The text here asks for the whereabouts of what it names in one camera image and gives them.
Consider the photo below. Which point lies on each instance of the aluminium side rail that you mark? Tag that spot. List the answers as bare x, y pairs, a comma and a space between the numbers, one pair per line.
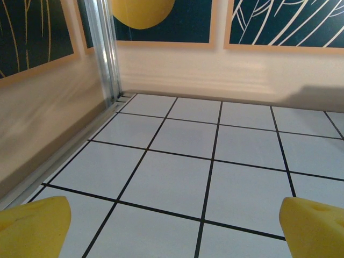
53, 161

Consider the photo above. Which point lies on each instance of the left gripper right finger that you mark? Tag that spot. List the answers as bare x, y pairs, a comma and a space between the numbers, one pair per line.
314, 231

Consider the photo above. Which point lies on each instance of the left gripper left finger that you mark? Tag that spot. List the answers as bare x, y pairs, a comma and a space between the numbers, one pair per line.
32, 228

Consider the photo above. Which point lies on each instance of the aluminium corner post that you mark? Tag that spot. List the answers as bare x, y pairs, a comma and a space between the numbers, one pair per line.
104, 53

